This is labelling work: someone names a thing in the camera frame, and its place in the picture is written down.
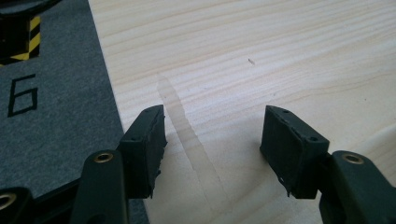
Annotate black stand base striped tape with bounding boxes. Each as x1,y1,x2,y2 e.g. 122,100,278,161
0,0,62,66

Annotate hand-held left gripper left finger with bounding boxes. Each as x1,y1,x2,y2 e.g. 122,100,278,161
118,105,168,200

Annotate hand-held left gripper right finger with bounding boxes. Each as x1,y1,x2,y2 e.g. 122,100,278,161
260,105,331,200

